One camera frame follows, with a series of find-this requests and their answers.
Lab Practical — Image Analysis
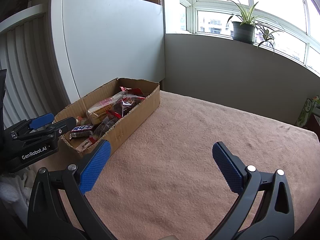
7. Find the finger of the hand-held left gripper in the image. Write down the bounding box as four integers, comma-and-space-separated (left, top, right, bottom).
11, 113, 54, 140
22, 117, 76, 140

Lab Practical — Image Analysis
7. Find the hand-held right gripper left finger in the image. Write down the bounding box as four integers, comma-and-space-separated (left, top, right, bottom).
27, 140, 114, 240

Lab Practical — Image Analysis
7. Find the white ribbed panel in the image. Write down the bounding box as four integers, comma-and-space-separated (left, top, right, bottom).
0, 4, 77, 130

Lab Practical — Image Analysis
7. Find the sandwich bread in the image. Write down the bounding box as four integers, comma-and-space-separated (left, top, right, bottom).
86, 91, 125, 126

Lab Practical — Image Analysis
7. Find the white cabinet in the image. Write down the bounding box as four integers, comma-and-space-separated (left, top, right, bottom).
49, 0, 166, 106

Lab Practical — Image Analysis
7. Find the brown cardboard box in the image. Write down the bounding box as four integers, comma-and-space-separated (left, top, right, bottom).
54, 77, 161, 159

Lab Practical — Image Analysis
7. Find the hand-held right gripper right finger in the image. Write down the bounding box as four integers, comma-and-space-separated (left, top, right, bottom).
212, 142, 295, 240

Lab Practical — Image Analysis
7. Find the chocolate bar with blue lettering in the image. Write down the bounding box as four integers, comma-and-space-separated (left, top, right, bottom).
69, 124, 94, 140

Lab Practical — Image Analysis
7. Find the person's left hand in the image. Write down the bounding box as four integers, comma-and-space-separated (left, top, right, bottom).
0, 166, 34, 205

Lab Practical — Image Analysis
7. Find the clear packet of dark snacks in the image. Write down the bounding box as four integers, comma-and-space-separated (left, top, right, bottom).
110, 95, 146, 118

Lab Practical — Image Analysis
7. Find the red snack packet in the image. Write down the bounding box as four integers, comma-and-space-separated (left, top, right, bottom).
119, 86, 142, 96

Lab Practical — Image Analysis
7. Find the pink white sachet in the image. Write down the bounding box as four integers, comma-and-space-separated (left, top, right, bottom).
76, 137, 97, 153

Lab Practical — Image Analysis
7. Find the potted spider plant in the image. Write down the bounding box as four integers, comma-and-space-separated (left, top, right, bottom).
226, 0, 286, 53

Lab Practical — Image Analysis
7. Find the green printed box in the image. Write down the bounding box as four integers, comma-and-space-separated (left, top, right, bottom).
296, 95, 320, 128

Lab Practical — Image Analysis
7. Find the small dark snack clear wrapper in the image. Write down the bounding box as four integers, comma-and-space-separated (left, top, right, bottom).
93, 117, 118, 139

